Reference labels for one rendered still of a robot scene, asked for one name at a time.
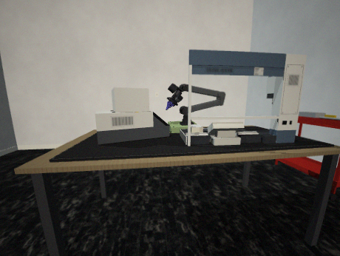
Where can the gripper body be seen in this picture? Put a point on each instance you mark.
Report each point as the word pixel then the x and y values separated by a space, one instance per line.
pixel 171 100

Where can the white rectangular block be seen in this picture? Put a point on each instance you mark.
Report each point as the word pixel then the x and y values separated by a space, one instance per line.
pixel 196 128

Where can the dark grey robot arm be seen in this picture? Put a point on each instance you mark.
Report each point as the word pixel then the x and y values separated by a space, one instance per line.
pixel 177 98

